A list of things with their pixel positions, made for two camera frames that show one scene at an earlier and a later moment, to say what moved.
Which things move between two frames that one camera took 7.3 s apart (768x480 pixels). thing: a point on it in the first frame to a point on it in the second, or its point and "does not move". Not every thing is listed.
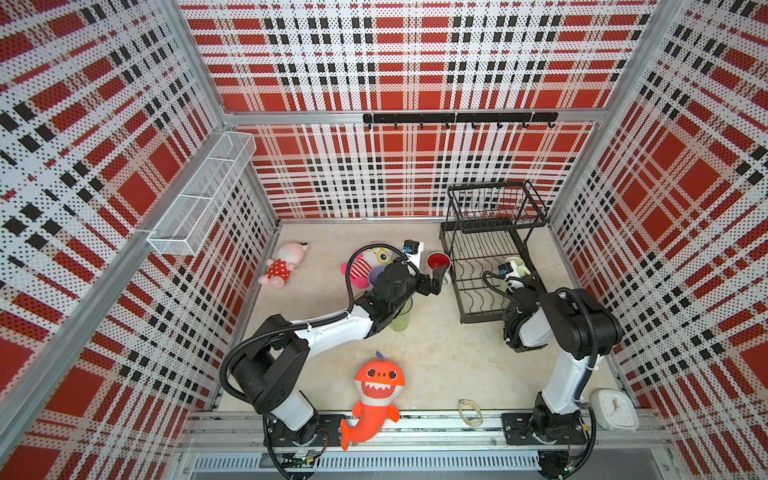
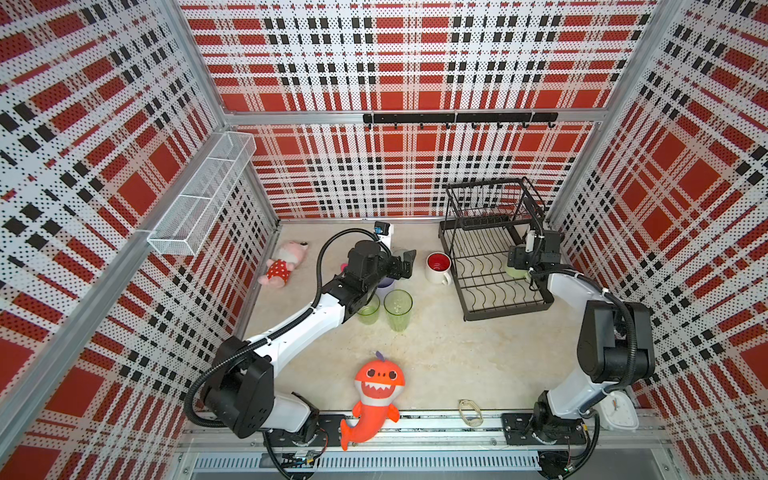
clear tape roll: [471, 424] does not move
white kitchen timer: [614, 410] does not move
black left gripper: [423, 287] to [395, 272]
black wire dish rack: [488, 253] does not move
